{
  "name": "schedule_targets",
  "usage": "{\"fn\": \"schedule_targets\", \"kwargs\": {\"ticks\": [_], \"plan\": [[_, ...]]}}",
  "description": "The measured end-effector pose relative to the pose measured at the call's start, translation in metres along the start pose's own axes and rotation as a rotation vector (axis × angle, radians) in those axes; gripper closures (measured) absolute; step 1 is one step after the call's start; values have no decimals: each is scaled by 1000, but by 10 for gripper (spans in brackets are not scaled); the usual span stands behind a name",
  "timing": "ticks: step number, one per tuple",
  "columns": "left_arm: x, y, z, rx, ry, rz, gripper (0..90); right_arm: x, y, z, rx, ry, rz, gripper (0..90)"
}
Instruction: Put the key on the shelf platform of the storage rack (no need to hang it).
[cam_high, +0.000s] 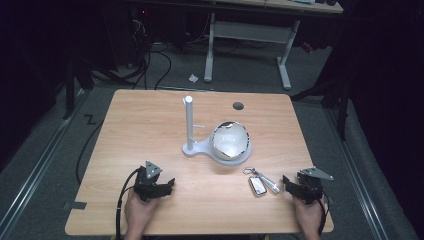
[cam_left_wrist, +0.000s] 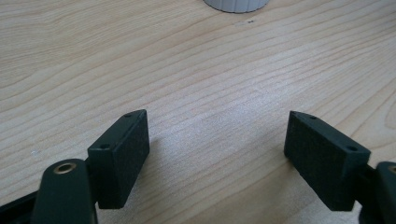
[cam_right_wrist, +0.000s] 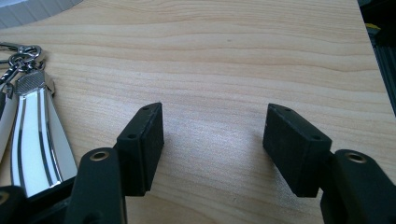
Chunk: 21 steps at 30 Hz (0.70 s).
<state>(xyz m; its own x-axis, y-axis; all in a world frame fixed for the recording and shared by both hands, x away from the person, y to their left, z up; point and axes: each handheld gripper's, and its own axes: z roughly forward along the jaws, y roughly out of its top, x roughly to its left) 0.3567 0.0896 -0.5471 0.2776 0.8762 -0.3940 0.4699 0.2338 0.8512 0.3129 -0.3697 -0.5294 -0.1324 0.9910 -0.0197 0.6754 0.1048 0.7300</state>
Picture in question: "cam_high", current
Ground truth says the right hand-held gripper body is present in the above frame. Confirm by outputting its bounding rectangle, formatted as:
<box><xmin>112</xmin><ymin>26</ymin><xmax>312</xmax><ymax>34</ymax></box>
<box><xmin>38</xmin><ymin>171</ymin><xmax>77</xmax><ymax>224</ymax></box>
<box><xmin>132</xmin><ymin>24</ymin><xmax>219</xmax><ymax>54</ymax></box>
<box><xmin>295</xmin><ymin>166</ymin><xmax>335</xmax><ymax>205</ymax></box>

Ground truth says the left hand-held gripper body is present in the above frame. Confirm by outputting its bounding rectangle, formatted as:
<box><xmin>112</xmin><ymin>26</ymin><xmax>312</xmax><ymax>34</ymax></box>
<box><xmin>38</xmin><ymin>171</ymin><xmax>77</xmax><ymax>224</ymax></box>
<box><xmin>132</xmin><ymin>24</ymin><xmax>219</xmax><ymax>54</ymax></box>
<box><xmin>133</xmin><ymin>160</ymin><xmax>164</xmax><ymax>203</ymax></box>

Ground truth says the person's left hand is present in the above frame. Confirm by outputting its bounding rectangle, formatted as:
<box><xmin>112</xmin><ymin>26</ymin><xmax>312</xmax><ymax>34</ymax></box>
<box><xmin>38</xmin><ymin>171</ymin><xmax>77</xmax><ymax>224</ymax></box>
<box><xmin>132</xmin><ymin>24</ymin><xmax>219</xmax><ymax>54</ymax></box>
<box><xmin>123</xmin><ymin>187</ymin><xmax>160</xmax><ymax>235</ymax></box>

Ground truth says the silver car key fob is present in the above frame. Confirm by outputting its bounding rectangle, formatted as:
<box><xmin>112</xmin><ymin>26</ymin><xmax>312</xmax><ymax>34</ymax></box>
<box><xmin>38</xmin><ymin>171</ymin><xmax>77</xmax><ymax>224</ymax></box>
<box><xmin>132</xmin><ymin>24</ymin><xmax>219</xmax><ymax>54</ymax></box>
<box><xmin>247</xmin><ymin>175</ymin><xmax>268</xmax><ymax>198</ymax></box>

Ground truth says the white bowl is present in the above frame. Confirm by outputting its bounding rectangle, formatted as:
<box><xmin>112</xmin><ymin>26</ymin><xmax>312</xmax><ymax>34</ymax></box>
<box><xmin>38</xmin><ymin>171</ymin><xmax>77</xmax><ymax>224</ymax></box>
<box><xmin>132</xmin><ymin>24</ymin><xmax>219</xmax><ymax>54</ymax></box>
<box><xmin>210</xmin><ymin>120</ymin><xmax>251</xmax><ymax>161</ymax></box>

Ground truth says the white-framed wooden desk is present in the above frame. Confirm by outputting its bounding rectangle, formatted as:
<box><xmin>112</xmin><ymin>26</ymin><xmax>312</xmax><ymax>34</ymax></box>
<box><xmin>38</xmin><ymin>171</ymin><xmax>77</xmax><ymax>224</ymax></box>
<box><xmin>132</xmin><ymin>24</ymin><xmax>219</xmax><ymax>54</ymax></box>
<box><xmin>203</xmin><ymin>0</ymin><xmax>345</xmax><ymax>91</ymax></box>

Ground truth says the silver key with ring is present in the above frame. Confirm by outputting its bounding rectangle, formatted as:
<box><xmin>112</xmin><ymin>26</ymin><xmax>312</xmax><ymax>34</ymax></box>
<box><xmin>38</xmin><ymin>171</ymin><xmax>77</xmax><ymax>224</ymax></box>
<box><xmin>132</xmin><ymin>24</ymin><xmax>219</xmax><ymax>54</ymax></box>
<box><xmin>242</xmin><ymin>167</ymin><xmax>282</xmax><ymax>195</ymax></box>

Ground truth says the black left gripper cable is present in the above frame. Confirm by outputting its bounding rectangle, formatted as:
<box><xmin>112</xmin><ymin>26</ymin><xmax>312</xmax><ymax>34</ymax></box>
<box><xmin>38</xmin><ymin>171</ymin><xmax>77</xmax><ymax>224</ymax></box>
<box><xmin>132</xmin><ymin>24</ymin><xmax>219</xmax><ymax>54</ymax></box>
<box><xmin>114</xmin><ymin>167</ymin><xmax>142</xmax><ymax>240</ymax></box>

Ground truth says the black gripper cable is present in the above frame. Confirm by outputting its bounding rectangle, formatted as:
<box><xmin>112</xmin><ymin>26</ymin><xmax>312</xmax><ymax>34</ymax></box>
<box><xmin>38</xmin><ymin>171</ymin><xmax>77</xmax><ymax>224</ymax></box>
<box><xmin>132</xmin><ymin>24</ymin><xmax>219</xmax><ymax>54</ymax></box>
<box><xmin>114</xmin><ymin>167</ymin><xmax>142</xmax><ymax>240</ymax></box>
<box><xmin>316</xmin><ymin>195</ymin><xmax>332</xmax><ymax>237</ymax></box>

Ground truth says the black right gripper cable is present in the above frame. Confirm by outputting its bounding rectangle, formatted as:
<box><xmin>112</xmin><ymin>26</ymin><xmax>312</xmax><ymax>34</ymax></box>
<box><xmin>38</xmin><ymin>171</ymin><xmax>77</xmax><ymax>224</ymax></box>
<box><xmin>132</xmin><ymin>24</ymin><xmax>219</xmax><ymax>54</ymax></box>
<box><xmin>316</xmin><ymin>195</ymin><xmax>332</xmax><ymax>237</ymax></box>

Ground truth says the white stand with post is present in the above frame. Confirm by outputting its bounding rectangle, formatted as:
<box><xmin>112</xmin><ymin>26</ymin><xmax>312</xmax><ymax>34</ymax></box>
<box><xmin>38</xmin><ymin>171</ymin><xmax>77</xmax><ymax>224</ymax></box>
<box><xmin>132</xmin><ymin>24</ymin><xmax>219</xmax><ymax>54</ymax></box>
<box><xmin>181</xmin><ymin>95</ymin><xmax>254</xmax><ymax>167</ymax></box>

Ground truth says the black floor cable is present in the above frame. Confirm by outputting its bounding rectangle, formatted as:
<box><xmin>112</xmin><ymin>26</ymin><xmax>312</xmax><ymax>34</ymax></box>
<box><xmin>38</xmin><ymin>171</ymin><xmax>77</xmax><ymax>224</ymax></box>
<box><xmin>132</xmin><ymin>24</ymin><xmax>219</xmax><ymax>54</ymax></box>
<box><xmin>75</xmin><ymin>120</ymin><xmax>105</xmax><ymax>185</ymax></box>

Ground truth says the bundle of black cables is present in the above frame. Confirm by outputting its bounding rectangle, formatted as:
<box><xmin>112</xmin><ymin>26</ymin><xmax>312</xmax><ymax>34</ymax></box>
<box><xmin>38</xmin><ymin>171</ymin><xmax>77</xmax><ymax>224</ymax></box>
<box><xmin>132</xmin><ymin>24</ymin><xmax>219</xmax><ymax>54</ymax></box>
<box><xmin>126</xmin><ymin>18</ymin><xmax>173</xmax><ymax>91</ymax></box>

